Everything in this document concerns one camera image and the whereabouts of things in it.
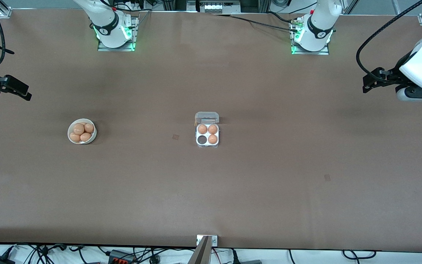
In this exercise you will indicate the black power adapter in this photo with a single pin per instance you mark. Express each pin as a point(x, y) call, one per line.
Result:
point(0, 260)

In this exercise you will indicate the grey camera post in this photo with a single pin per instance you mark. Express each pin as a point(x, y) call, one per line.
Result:
point(200, 253)

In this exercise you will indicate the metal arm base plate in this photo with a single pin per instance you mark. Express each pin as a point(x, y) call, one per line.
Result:
point(322, 52)
point(103, 48)

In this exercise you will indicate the brown egg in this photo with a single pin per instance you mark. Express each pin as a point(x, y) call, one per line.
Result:
point(85, 137)
point(213, 129)
point(202, 129)
point(89, 127)
point(74, 137)
point(78, 128)
point(213, 139)

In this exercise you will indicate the clear plastic egg box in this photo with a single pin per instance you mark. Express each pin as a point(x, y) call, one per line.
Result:
point(207, 118)

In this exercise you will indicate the aluminium frame with device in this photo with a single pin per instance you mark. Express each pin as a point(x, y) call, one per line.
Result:
point(214, 5)

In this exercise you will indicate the white round bowl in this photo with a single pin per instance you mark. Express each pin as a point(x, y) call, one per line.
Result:
point(93, 137)

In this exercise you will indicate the black power strip red switches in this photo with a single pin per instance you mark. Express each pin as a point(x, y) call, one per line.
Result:
point(121, 256)

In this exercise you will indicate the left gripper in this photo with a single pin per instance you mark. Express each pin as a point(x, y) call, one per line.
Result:
point(391, 77)

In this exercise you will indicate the silver camera mount bracket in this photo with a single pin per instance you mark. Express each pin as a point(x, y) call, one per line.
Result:
point(214, 240)

